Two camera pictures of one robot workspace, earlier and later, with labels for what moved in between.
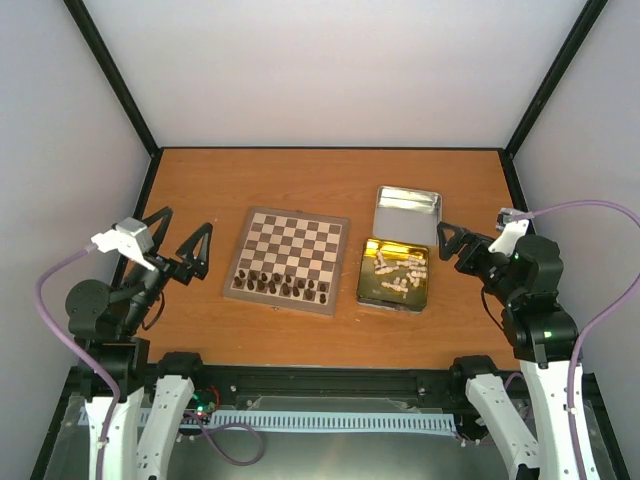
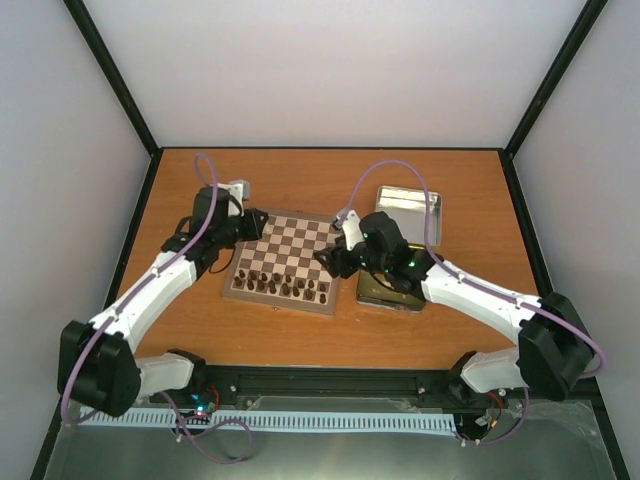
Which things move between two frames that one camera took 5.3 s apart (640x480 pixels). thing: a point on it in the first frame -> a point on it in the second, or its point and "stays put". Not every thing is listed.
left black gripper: (192, 263) -> (256, 218)
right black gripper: (475, 242) -> (336, 259)
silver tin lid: (407, 215) stays put
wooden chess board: (289, 259) stays put
